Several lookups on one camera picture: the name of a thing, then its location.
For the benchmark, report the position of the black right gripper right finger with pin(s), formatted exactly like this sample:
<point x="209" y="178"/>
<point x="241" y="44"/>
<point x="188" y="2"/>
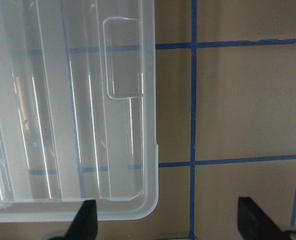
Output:
<point x="255" y="224"/>

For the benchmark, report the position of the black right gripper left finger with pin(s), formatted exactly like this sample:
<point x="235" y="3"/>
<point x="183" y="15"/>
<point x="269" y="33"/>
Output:
<point x="84" y="225"/>

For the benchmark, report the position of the clear plastic box lid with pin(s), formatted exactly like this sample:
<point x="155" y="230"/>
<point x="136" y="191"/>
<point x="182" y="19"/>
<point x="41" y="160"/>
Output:
<point x="77" y="109"/>

